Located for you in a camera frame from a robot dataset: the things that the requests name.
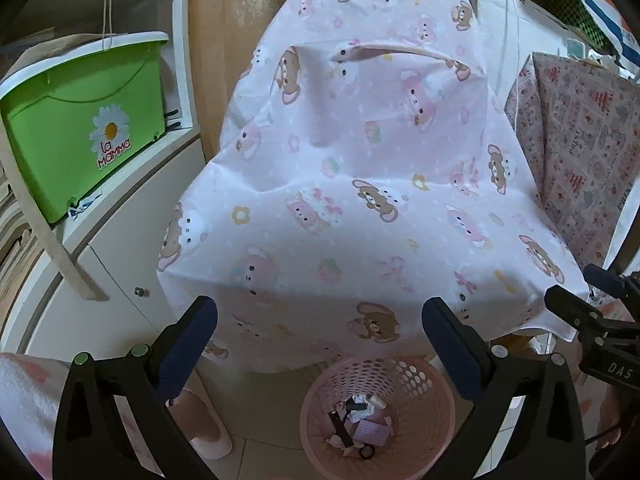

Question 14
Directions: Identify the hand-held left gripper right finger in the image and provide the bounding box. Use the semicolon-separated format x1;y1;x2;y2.
421;297;586;480

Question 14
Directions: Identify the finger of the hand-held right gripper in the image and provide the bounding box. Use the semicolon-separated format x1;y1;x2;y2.
584;264;640;306
544;285;607;332

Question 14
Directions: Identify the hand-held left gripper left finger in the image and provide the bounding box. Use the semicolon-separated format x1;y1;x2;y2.
52;296;219;480

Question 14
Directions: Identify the white tissue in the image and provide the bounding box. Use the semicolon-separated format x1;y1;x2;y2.
345;395;376;423

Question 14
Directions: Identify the purple checked tissue pack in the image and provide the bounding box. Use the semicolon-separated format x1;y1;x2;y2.
356;421;392;446

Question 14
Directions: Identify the black wrapper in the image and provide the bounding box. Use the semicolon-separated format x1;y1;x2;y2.
327;411;353;448

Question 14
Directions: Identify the pink perforated plastic basket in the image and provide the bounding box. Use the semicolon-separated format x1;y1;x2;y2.
299;356;457;480

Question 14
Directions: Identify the pink slipper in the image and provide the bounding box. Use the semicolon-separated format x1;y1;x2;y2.
167;387;233;461

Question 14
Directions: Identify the red patterned printed cloth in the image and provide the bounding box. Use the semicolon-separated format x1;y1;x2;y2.
504;52;640;273

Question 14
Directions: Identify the beige wooden slat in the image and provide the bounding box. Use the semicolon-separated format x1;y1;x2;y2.
0;35;111;301

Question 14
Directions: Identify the person's pink fleece clothing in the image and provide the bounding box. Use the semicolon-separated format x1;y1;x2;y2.
0;352;166;480

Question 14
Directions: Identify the pink cartoon printed cloth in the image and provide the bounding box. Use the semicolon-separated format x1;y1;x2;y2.
156;0;591;376

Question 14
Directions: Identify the green plastic storage box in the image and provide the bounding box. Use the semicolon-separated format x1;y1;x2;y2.
0;31;171;225

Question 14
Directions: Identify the blue white striped cloth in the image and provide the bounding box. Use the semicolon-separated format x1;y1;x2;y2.
500;0;640;68

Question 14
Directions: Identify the white shelf unit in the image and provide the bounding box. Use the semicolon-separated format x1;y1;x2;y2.
10;0;201;133

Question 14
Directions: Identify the wooden door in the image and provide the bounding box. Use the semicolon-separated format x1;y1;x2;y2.
187;0;468;171

